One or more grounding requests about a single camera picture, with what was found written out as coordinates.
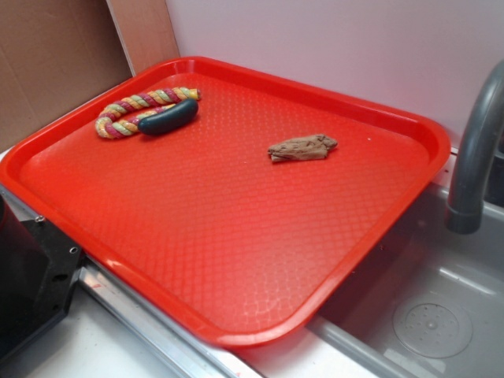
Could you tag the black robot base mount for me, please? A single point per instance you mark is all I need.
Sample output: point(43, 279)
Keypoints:
point(39, 269)

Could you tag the brown cardboard panel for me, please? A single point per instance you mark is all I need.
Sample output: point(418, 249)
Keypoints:
point(57, 55)

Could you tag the brown wood chip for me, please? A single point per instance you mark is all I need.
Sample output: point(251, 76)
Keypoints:
point(306, 148)

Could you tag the red plastic serving tray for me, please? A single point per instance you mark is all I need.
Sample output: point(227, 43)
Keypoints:
point(238, 249)

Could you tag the grey toy sink faucet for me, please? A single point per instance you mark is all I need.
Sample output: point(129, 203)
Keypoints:
point(478, 172)

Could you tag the silver metal edge rail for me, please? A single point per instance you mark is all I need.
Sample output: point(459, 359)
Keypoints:
point(111, 332)

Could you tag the multicoloured rope dog toy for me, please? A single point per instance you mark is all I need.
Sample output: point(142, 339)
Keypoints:
point(153, 113)

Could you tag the grey plastic toy sink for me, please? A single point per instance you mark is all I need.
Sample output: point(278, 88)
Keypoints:
point(425, 302)

